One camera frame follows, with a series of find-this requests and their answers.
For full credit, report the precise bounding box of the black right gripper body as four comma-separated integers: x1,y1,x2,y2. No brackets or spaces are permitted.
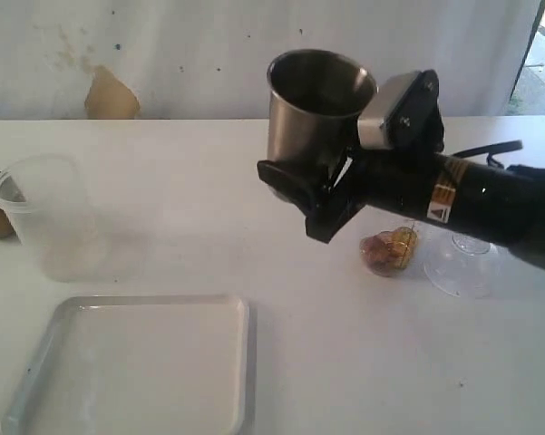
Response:
305,109,444,243

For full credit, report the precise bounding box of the pile of coins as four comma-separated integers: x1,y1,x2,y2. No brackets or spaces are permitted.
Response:
361,230,418,273

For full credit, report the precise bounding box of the stainless steel tumbler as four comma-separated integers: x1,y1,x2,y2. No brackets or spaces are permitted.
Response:
267,49,377,171

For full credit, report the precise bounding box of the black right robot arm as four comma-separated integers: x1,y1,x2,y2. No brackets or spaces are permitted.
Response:
257,114,545,269

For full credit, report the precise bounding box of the clear measuring shaker cup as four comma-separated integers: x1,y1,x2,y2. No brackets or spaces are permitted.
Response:
358,221,421,277

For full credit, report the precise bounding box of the clear dome lid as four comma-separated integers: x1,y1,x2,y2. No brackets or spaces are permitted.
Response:
423,232,501,299

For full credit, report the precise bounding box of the white rectangular tray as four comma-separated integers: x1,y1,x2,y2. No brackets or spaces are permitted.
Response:
0,295,253,434

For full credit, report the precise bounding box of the translucent plastic container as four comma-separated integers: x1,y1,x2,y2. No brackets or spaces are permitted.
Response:
0,154,106,282

